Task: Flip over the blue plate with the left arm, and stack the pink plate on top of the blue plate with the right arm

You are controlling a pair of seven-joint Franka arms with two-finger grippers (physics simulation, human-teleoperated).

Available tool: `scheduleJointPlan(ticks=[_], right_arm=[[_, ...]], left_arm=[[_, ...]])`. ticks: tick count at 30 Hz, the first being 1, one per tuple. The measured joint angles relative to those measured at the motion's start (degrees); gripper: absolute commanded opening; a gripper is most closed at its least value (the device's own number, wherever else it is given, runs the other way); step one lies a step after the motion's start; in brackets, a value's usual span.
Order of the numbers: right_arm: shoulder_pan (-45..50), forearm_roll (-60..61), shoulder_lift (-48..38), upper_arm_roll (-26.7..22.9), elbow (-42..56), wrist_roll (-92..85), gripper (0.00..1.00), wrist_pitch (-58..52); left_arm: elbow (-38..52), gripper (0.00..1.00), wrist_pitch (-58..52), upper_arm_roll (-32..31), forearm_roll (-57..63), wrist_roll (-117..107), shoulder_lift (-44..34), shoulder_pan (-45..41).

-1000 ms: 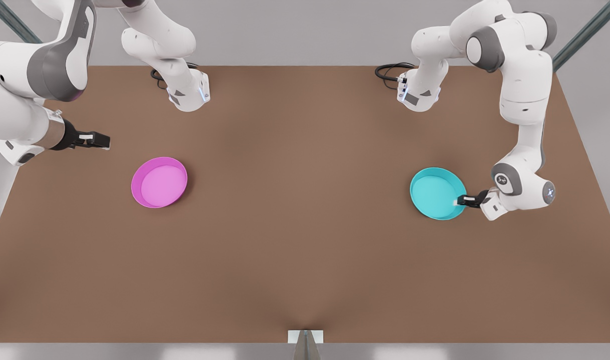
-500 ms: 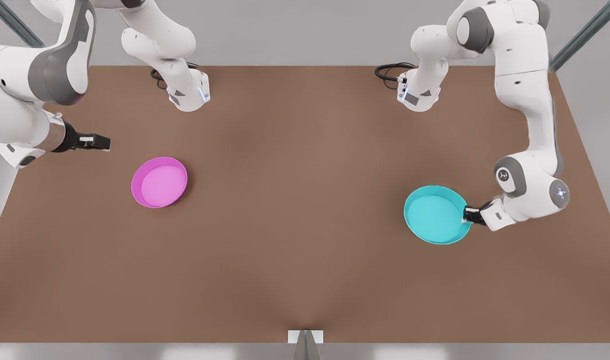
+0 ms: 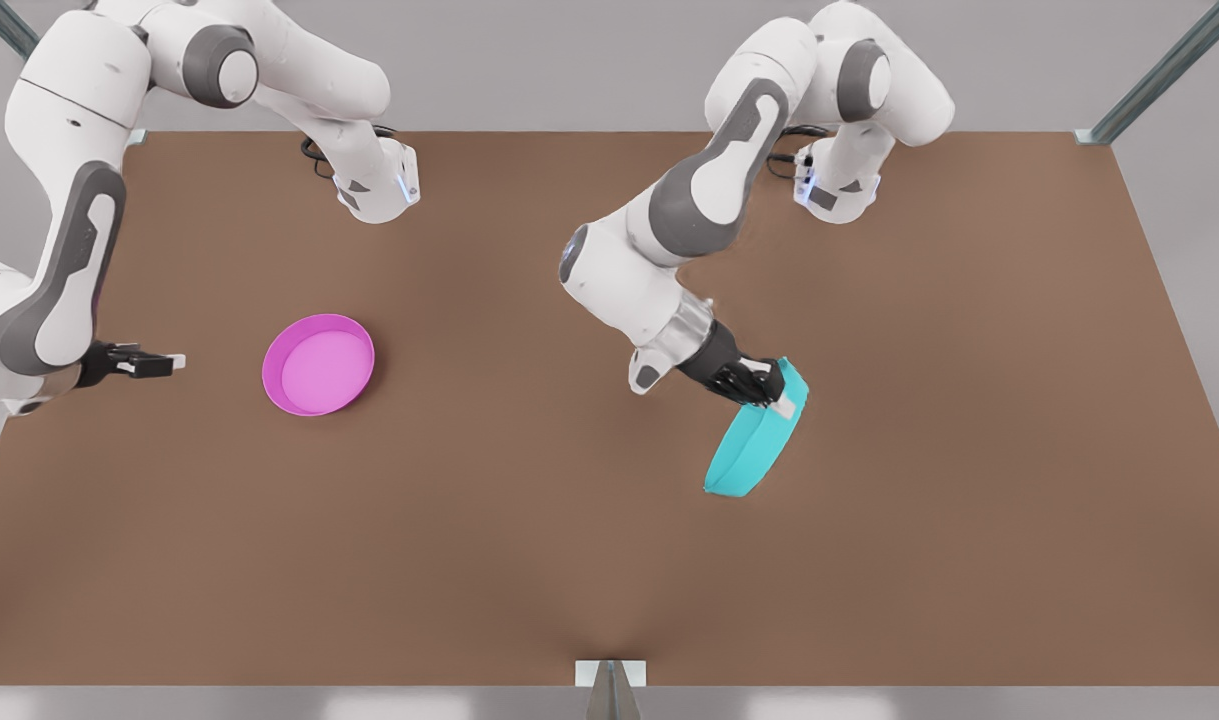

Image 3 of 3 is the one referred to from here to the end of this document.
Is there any silver frame post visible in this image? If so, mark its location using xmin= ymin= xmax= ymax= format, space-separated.
xmin=0 ymin=0 xmax=42 ymax=59
xmin=575 ymin=659 xmax=648 ymax=720
xmin=1075 ymin=0 xmax=1219 ymax=147

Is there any blue plate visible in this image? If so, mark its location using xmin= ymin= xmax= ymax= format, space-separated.
xmin=704 ymin=357 xmax=809 ymax=499

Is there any pink plate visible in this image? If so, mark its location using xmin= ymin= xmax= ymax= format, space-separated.
xmin=262 ymin=314 xmax=376 ymax=417

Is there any black cable loop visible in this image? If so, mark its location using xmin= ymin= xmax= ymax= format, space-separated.
xmin=766 ymin=125 xmax=832 ymax=182
xmin=301 ymin=125 xmax=398 ymax=181

